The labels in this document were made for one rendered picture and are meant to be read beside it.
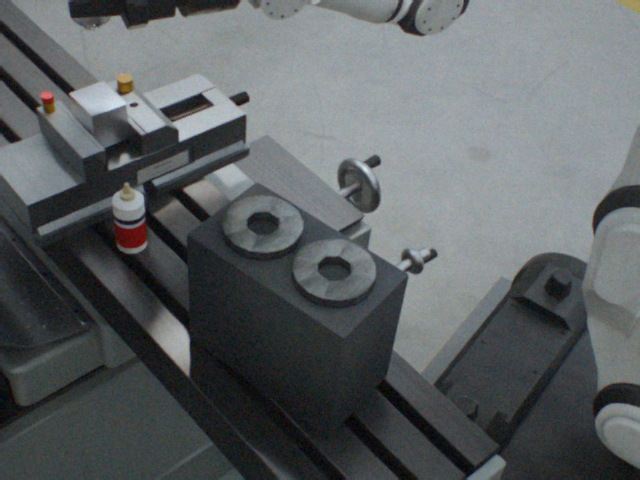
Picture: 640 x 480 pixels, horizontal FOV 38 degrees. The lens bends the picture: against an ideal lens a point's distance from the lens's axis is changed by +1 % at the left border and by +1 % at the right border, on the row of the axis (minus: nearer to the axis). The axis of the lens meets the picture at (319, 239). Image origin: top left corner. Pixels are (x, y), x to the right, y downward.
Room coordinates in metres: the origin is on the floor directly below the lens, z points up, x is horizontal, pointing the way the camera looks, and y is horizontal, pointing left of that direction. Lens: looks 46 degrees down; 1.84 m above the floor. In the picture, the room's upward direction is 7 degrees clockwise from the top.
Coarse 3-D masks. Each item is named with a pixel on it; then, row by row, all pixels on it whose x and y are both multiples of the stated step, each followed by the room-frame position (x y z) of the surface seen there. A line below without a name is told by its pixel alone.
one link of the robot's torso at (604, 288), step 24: (624, 216) 0.87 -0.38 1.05; (600, 240) 0.88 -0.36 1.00; (624, 240) 0.86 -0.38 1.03; (600, 264) 0.87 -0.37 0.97; (624, 264) 0.85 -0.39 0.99; (600, 288) 0.86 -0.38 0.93; (624, 288) 0.85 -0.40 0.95; (600, 312) 0.89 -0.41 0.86; (624, 312) 0.85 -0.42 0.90; (600, 336) 0.89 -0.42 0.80; (624, 336) 0.88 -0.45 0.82; (600, 360) 0.88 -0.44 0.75; (624, 360) 0.87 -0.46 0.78; (600, 384) 0.88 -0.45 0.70; (624, 384) 0.86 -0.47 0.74; (600, 408) 0.85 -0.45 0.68
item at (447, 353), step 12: (492, 288) 1.33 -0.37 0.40; (504, 288) 1.33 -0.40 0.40; (480, 300) 1.29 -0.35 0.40; (492, 300) 1.29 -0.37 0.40; (480, 312) 1.26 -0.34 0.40; (468, 324) 1.22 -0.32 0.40; (480, 324) 1.23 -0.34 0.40; (456, 336) 1.19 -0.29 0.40; (468, 336) 1.19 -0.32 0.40; (444, 348) 1.15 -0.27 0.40; (456, 348) 1.16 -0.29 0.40; (432, 360) 1.12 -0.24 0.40; (444, 360) 1.12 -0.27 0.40; (420, 372) 1.09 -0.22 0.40; (432, 372) 1.09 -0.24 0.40; (432, 384) 1.06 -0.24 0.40
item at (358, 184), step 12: (372, 156) 1.39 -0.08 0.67; (348, 168) 1.37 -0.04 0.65; (360, 168) 1.35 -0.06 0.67; (372, 168) 1.37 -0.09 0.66; (348, 180) 1.38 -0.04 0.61; (360, 180) 1.35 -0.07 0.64; (372, 180) 1.33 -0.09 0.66; (348, 192) 1.33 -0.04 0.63; (360, 192) 1.35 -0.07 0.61; (372, 192) 1.32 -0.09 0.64; (360, 204) 1.34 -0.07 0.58; (372, 204) 1.32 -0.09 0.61
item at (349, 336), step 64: (256, 192) 0.79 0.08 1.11; (192, 256) 0.70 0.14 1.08; (256, 256) 0.68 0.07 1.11; (320, 256) 0.68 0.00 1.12; (192, 320) 0.70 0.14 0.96; (256, 320) 0.65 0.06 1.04; (320, 320) 0.61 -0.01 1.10; (384, 320) 0.65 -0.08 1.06; (256, 384) 0.65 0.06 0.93; (320, 384) 0.60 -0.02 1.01
